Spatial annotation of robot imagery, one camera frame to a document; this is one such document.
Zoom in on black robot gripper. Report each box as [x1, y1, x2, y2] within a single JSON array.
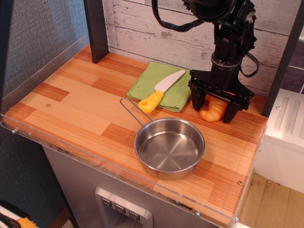
[[189, 58, 254, 124]]

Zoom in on orange plastic toy croissant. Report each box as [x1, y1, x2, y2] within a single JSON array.
[[200, 95, 228, 122]]

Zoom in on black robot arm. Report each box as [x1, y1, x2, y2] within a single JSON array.
[[184, 0, 259, 124]]

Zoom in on green cloth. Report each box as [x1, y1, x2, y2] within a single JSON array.
[[127, 62, 190, 112]]

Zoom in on stainless steel saucepan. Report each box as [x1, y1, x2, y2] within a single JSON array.
[[120, 97, 206, 181]]

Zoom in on white ribbed side cabinet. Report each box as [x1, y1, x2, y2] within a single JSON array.
[[254, 89, 304, 192]]

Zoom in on silver dispenser button panel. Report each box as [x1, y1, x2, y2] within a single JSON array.
[[95, 187, 153, 228]]

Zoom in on silver toy fridge cabinet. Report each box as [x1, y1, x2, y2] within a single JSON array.
[[43, 146, 215, 228]]

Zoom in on orange object bottom left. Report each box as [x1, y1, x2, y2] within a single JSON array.
[[17, 218, 37, 228]]

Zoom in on yellow handled toy knife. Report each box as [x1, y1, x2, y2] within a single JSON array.
[[138, 70, 186, 114]]

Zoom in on dark right shelf post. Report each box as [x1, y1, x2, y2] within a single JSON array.
[[262, 0, 304, 117]]

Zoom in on dark shelf post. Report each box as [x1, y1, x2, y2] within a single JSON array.
[[262, 0, 304, 117], [84, 0, 109, 64]]

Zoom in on dark left shelf post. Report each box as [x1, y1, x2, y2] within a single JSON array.
[[84, 0, 109, 64]]

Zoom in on clear acrylic guard rail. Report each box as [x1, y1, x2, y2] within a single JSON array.
[[2, 46, 266, 228]]

